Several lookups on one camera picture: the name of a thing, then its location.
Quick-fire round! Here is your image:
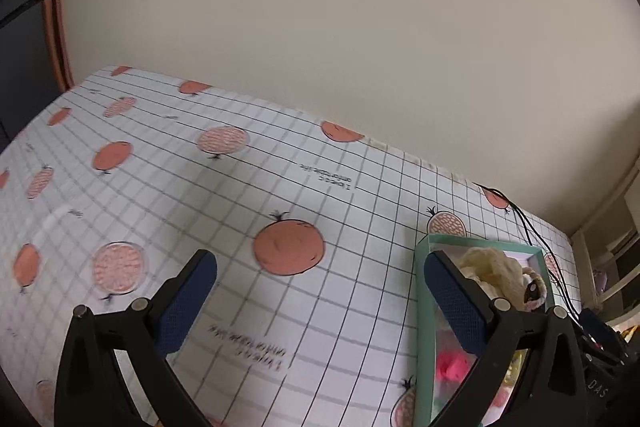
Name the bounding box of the teal shallow box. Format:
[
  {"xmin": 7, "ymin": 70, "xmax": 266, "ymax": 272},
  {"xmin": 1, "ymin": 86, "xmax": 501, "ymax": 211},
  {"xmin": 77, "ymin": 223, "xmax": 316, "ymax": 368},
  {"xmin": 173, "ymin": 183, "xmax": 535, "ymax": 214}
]
[{"xmin": 412, "ymin": 233, "xmax": 551, "ymax": 426}]

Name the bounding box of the fruit print grid tablecloth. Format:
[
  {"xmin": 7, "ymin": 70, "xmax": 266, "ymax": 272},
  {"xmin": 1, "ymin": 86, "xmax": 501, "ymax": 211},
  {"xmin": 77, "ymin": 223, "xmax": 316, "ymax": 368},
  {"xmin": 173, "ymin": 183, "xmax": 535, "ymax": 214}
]
[{"xmin": 1, "ymin": 66, "xmax": 579, "ymax": 426}]

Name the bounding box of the pink hair roller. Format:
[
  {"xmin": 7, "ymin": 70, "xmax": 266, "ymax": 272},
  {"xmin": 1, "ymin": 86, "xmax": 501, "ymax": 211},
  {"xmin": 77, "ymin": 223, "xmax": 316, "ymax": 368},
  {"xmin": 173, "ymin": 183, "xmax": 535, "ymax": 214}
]
[{"xmin": 435, "ymin": 350, "xmax": 471, "ymax": 383}]

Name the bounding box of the black cable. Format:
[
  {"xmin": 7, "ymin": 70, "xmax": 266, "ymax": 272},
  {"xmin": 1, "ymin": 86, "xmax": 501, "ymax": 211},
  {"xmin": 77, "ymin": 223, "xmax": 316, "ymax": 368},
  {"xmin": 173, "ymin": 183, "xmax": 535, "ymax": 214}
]
[{"xmin": 472, "ymin": 182, "xmax": 584, "ymax": 323}]

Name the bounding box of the pastel beaded hair band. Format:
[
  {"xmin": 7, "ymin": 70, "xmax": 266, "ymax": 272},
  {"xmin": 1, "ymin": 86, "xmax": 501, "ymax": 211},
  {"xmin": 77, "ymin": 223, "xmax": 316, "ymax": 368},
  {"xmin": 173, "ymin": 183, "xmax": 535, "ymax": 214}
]
[{"xmin": 522, "ymin": 267, "xmax": 548, "ymax": 312}]

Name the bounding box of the dark window frame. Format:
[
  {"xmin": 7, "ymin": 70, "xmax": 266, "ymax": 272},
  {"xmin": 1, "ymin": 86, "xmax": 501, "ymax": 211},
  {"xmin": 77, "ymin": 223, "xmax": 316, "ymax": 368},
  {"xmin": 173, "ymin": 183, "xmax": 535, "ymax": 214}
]
[{"xmin": 1, "ymin": 0, "xmax": 74, "ymax": 148}]

